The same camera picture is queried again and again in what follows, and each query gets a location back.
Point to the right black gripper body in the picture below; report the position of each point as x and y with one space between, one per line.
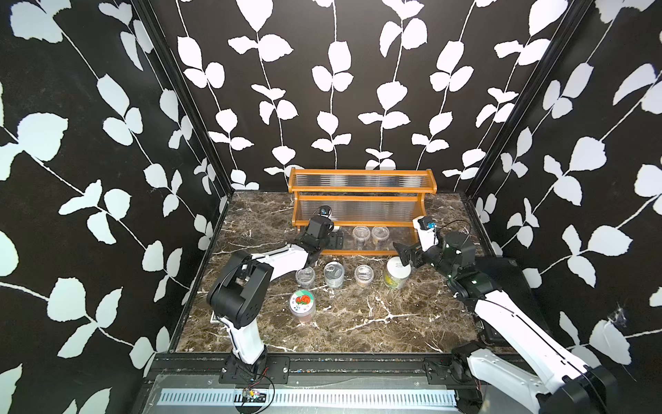
434 260

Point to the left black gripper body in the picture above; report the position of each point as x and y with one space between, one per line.
329 241

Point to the clear tub red label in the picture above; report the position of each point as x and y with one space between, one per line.
361 236

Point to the clear jar purple label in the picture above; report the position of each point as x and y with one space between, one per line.
305 277

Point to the clear tub dark label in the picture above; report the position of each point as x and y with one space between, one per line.
380 237

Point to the orange three-tier wooden shelf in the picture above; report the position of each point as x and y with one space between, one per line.
362 198

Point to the white-lid green label jar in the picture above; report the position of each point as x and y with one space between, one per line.
396 274

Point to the strawberry lid red jar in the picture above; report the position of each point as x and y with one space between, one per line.
302 306

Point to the clear tub orange label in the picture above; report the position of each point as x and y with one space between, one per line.
364 275

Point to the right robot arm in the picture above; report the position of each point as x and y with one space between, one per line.
558 381

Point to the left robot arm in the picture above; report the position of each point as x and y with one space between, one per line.
238 294

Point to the small green circuit board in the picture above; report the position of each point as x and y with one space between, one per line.
253 396

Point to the white perforated strip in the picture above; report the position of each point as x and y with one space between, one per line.
327 398

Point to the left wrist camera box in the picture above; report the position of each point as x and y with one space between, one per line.
324 211

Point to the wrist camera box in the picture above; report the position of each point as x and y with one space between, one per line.
425 227
324 211

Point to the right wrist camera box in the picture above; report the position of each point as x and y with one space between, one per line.
425 227

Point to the black front mounting rail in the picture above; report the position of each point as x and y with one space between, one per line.
282 368

